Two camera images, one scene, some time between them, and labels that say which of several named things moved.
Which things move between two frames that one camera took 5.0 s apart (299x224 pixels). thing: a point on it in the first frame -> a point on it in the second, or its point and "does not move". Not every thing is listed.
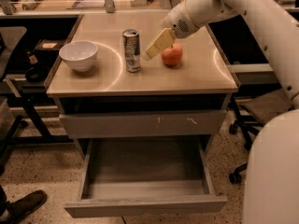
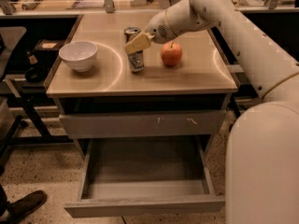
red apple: (172, 55) does not move
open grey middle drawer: (134, 175) does not move
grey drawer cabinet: (105, 86) does not move
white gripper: (177, 20) -> (158, 29)
